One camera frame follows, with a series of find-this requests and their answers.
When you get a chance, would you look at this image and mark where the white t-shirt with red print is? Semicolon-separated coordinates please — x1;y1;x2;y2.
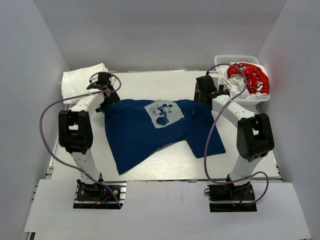
217;62;270;100

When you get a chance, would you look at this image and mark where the blue Mickey t-shirt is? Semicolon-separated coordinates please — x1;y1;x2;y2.
100;99;226;175

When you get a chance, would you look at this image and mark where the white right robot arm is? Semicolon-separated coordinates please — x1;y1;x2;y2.
195;75;275;200

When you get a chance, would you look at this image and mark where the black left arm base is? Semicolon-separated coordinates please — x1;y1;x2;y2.
73;179;127;210

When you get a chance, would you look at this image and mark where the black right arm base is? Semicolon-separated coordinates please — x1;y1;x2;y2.
203;183;257;213

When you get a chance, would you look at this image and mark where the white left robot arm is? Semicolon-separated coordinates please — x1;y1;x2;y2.
58;72;120;200

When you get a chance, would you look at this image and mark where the folded white t-shirt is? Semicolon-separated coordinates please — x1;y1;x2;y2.
61;63;108;99

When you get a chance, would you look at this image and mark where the white plastic basket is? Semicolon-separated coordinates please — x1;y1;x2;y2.
214;54;270;106

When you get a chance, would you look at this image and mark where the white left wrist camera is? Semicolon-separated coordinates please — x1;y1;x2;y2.
89;73;99;84

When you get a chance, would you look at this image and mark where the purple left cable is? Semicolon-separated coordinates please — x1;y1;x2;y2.
39;72;123;208

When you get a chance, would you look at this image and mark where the purple cable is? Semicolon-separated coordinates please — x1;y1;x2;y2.
39;72;123;208
203;63;270;206

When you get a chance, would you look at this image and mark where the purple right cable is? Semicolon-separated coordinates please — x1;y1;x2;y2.
203;63;270;206

